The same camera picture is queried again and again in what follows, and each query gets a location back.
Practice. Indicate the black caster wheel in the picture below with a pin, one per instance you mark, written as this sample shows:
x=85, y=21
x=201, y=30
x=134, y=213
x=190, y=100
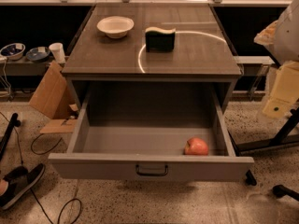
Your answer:
x=250, y=179

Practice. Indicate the white bowl on counter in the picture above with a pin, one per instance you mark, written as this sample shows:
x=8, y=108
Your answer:
x=115, y=27

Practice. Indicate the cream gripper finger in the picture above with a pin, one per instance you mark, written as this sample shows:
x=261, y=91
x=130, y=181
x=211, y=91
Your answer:
x=267, y=35
x=285, y=91

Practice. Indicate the brown cardboard box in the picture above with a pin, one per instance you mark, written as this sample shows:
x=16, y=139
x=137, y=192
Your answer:
x=53, y=99

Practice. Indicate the grey side shelf left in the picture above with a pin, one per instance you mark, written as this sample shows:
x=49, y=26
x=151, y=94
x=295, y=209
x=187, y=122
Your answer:
x=24, y=67

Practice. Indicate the white paper cup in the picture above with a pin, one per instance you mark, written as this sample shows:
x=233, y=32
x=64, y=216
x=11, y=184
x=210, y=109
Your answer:
x=57, y=49

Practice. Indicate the blue bowl far left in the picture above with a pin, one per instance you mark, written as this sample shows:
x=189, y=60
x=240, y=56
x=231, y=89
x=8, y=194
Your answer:
x=13, y=51

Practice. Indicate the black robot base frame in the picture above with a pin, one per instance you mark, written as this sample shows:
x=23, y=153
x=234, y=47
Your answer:
x=283, y=137

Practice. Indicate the black stand leg left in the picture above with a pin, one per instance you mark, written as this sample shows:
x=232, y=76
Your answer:
x=12, y=123

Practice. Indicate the red apple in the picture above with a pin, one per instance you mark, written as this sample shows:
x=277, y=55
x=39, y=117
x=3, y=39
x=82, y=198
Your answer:
x=196, y=146

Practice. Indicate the blue bowl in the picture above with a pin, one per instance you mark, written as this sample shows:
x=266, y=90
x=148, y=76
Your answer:
x=38, y=54
x=13, y=51

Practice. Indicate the grey cabinet with counter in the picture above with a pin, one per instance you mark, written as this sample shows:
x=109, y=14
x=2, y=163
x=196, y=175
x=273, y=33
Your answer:
x=201, y=52

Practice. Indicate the grey open top drawer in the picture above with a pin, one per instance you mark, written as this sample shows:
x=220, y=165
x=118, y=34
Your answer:
x=125, y=124

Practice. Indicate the black drawer handle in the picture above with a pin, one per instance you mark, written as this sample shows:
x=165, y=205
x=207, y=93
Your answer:
x=151, y=172

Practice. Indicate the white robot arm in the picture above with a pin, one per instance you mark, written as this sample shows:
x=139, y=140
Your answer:
x=281, y=39

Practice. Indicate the black sneaker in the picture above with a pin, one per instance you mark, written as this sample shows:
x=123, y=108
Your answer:
x=18, y=182

